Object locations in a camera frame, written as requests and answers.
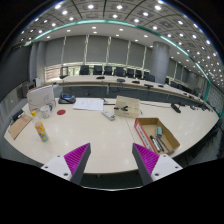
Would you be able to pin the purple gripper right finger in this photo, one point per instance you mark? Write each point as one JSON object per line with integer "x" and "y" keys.
{"x": 152, "y": 166}

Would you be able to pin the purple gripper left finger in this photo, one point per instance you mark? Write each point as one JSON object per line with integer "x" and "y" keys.
{"x": 70, "y": 166}

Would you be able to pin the black marker pen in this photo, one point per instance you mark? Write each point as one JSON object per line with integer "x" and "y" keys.
{"x": 155, "y": 143}

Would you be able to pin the open cardboard box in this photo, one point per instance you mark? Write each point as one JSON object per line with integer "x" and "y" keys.
{"x": 147, "y": 126}

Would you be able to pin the teal eraser block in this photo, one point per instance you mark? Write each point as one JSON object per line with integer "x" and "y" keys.
{"x": 158, "y": 131}

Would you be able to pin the yellow drink bottle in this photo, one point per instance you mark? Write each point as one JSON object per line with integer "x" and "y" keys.
{"x": 41, "y": 131}

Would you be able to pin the red round coaster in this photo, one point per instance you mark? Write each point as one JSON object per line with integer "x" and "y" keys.
{"x": 61, "y": 112}

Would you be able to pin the white remote control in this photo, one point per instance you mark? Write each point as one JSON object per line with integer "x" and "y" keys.
{"x": 107, "y": 114}

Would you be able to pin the white paper cup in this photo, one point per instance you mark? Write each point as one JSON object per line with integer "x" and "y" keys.
{"x": 45, "y": 111}

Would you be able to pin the white paper sheets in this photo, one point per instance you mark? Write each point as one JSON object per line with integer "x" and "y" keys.
{"x": 89, "y": 104}

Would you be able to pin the black device on table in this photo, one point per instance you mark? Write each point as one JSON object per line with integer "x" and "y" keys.
{"x": 175, "y": 108}

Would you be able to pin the closed cardboard box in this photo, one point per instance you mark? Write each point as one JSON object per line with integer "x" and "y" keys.
{"x": 127, "y": 107}

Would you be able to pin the brown cardboard sheet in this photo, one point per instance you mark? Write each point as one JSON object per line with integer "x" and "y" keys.
{"x": 16, "y": 128}

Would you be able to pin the black desk telephone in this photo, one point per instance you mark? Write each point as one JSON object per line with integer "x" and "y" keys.
{"x": 66, "y": 98}

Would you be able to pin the long curved conference desk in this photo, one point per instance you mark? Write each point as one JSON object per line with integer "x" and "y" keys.
{"x": 94, "y": 86}

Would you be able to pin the black office chair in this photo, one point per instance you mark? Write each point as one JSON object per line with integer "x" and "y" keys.
{"x": 84, "y": 70}
{"x": 119, "y": 71}
{"x": 108, "y": 70}
{"x": 130, "y": 73}
{"x": 97, "y": 70}
{"x": 149, "y": 77}

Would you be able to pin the grey round pillar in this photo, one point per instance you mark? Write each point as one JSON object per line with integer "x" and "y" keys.
{"x": 160, "y": 61}

